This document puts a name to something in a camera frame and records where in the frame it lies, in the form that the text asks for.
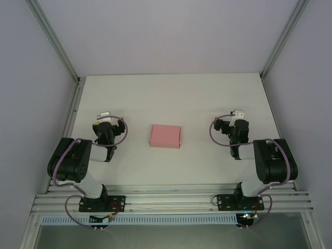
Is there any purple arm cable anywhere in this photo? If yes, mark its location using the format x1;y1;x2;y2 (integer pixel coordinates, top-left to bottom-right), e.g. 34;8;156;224
51;116;130;230
209;114;291;230

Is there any pink paper box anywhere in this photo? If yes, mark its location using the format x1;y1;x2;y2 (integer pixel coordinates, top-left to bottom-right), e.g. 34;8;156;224
149;124;182;149

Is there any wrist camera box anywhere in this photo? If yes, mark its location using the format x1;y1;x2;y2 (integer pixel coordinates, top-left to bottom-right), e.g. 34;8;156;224
96;111;115;122
229;109;245;120

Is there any aluminium frame post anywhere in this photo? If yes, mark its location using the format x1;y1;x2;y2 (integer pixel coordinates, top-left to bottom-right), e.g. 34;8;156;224
25;0;81;85
260;0;311;80

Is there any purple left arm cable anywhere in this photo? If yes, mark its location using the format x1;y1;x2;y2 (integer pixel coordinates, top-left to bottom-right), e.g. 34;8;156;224
51;116;130;230

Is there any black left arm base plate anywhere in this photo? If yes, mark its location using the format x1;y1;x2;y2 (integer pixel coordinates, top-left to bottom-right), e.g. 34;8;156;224
78;194;127;213

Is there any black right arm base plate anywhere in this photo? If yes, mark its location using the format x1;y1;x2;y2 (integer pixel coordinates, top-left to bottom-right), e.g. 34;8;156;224
216;193;265;211

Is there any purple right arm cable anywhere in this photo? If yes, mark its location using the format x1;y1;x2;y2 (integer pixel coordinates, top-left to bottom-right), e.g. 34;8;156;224
209;114;291;230

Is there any aluminium side rail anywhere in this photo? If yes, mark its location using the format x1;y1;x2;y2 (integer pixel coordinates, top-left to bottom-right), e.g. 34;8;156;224
44;77;85;195

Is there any aluminium mounting beam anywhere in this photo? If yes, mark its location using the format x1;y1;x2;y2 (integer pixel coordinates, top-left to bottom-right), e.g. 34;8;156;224
31;184;313;215

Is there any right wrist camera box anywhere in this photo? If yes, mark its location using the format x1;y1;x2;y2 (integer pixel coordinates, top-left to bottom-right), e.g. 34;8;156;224
229;109;245;120

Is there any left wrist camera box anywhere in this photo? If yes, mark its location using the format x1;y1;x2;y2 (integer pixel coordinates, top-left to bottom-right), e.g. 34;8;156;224
96;111;115;122

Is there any slotted white cable duct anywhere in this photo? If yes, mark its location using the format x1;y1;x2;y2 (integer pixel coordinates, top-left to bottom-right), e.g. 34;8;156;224
41;214;239;226

